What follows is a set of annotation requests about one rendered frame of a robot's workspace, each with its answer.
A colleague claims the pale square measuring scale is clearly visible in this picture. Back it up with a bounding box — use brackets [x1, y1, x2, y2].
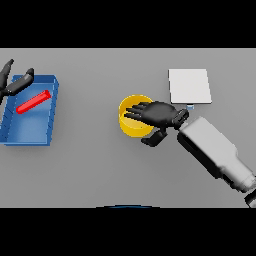
[167, 68, 213, 110]

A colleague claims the blue tray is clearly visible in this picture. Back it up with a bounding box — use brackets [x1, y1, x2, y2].
[0, 74, 60, 147]

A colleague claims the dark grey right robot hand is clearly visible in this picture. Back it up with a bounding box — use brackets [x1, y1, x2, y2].
[123, 101, 190, 148]

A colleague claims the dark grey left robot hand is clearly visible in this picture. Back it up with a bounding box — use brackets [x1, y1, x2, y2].
[0, 58, 35, 105]

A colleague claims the yellow bowl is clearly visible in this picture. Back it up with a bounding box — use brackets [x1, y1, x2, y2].
[118, 94, 156, 138]

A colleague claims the red beaker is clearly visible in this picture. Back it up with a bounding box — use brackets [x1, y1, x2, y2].
[15, 89, 52, 115]

